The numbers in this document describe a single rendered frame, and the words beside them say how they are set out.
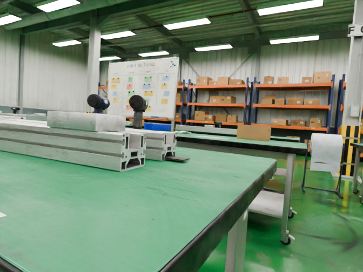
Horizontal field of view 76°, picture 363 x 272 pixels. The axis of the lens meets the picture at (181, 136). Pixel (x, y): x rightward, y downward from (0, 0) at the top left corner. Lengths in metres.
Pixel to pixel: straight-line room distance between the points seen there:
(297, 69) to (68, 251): 11.09
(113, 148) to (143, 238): 0.31
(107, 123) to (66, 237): 0.37
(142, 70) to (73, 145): 3.67
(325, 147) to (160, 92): 2.63
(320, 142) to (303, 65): 7.53
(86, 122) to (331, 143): 3.67
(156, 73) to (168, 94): 0.44
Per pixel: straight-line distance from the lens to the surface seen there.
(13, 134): 0.80
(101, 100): 1.09
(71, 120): 0.61
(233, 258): 0.93
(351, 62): 6.32
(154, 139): 0.71
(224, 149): 2.05
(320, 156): 3.99
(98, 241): 0.25
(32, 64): 14.06
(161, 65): 4.01
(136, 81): 4.27
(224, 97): 10.55
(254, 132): 2.48
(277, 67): 11.29
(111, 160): 0.54
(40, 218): 0.31
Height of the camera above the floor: 0.89
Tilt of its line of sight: 3 degrees down
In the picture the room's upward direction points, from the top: 4 degrees clockwise
